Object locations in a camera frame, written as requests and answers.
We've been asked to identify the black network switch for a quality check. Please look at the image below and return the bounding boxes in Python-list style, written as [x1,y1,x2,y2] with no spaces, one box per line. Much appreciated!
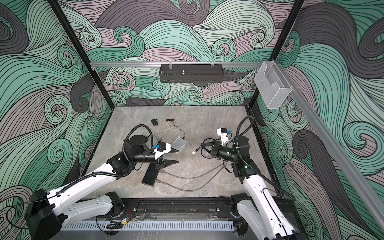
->
[142,163,159,187]

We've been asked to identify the white network switch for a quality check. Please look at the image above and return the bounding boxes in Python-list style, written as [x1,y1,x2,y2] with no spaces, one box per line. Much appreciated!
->
[171,137,187,152]

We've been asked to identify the grey ethernet cable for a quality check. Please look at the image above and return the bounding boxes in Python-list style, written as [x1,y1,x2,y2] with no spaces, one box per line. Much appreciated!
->
[155,163,226,193]

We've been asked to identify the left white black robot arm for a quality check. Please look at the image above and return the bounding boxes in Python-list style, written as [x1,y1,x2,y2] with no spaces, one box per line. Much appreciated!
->
[25,124,177,240]

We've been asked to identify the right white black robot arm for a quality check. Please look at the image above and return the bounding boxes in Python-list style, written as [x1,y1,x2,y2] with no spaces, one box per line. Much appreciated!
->
[209,116,301,240]

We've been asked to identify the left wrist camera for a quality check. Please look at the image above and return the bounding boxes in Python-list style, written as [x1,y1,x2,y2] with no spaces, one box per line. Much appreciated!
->
[154,142,171,160]

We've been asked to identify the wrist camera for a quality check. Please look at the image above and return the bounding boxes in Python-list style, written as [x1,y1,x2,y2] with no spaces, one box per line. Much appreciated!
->
[154,142,171,160]
[217,128,232,147]

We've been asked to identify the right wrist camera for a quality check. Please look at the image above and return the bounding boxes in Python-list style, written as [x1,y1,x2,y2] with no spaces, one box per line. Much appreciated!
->
[217,128,232,147]

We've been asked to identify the white slotted cable duct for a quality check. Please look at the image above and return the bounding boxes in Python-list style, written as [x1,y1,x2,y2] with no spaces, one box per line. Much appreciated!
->
[64,220,235,232]

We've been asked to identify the black wall tray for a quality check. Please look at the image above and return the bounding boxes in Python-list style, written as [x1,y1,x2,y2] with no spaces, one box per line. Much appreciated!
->
[159,65,224,84]

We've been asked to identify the clear plastic wall holder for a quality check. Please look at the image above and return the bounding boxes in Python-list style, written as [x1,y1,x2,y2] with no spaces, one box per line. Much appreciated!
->
[254,61,292,110]

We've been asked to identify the aluminium wall rail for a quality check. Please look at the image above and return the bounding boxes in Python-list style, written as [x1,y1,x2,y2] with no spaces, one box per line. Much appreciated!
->
[90,61,263,69]

